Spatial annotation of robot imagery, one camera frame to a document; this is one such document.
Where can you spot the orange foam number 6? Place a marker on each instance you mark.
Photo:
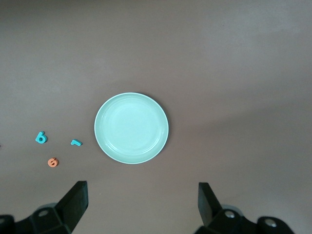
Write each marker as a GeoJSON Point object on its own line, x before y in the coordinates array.
{"type": "Point", "coordinates": [49, 163]}

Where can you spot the green round plate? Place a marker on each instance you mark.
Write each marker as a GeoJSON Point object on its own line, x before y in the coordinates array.
{"type": "Point", "coordinates": [131, 128]}

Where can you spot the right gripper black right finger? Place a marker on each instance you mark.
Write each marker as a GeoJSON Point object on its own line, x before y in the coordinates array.
{"type": "Point", "coordinates": [209, 209]}

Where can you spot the teal foam number 9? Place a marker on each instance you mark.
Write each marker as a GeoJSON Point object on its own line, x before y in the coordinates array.
{"type": "Point", "coordinates": [40, 136]}

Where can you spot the brown table cover sheet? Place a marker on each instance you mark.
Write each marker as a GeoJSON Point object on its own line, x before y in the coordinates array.
{"type": "Point", "coordinates": [219, 73]}

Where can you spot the teal foam letter L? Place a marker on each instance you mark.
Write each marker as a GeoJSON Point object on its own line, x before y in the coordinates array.
{"type": "Point", "coordinates": [77, 142]}

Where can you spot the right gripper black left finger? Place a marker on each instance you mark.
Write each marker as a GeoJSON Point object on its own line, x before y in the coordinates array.
{"type": "Point", "coordinates": [73, 209]}

